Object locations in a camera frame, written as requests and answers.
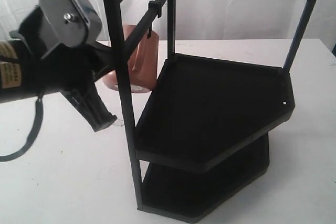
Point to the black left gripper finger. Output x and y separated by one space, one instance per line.
102 59

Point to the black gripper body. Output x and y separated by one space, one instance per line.
33 61

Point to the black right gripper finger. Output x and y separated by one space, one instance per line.
88 103

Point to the pink ceramic mug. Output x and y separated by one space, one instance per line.
143 64

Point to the clear tape piece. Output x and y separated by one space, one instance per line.
118 122

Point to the black metal hook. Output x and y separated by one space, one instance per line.
149 34

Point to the white backdrop curtain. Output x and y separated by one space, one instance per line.
209 19

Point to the black two-tier corner rack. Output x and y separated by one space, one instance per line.
203 133

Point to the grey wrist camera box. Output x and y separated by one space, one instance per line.
72 23

